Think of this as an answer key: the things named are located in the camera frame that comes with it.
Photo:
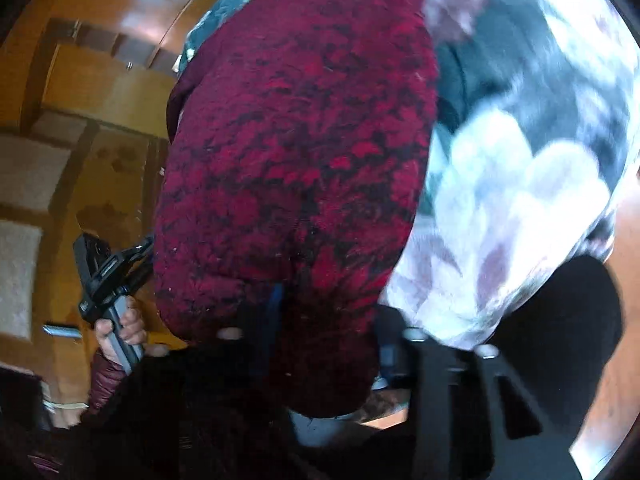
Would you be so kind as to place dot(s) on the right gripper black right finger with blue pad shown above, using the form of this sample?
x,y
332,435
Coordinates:
x,y
469,414

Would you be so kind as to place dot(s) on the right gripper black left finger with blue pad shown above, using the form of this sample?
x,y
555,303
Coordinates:
x,y
208,411

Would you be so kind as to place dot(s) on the red black patterned garment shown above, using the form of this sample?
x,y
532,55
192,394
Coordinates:
x,y
299,137

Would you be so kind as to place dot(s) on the maroon sleeved left forearm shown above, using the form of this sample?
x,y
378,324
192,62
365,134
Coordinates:
x,y
106,376

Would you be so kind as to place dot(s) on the person's left hand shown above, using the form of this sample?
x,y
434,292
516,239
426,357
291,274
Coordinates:
x,y
131,330

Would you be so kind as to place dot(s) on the orange wooden wardrobe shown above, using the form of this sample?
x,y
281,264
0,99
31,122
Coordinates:
x,y
84,86

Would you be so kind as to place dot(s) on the dark teal floral bedspread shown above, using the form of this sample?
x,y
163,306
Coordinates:
x,y
536,118

